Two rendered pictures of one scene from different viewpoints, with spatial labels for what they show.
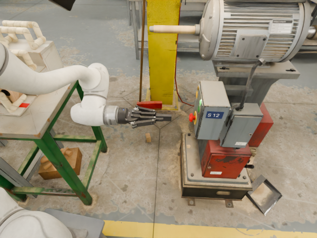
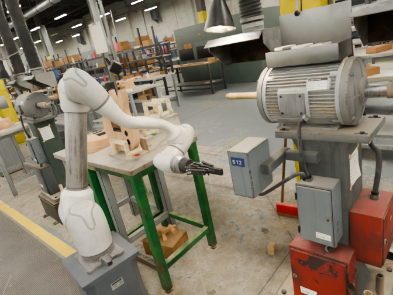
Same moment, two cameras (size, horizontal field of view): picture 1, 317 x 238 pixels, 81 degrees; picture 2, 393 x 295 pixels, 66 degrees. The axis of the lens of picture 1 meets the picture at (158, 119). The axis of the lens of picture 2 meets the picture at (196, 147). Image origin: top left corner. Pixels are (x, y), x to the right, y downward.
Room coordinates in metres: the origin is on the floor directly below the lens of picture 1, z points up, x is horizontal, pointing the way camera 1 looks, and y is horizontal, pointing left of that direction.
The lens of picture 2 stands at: (-0.39, -0.82, 1.54)
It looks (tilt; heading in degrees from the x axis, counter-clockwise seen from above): 19 degrees down; 42
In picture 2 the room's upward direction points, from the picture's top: 12 degrees counter-clockwise
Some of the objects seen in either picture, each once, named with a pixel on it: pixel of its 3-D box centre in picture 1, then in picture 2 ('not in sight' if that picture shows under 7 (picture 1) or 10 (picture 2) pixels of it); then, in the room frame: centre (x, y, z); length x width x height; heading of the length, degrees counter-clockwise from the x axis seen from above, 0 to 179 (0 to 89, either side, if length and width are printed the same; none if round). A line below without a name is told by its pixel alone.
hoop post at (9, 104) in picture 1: (6, 103); (127, 150); (0.66, 0.71, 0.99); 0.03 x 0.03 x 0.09
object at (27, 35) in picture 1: (29, 40); (160, 110); (0.98, 0.68, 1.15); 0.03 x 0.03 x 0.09
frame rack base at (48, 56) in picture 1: (31, 59); (161, 126); (1.02, 0.76, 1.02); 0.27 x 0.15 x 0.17; 84
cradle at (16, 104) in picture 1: (17, 102); (134, 151); (0.70, 0.70, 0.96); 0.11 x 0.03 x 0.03; 174
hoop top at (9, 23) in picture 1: (20, 24); (160, 100); (1.07, 0.75, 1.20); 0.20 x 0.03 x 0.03; 83
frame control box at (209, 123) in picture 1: (222, 112); (269, 172); (0.60, -0.28, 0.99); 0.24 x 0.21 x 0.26; 87
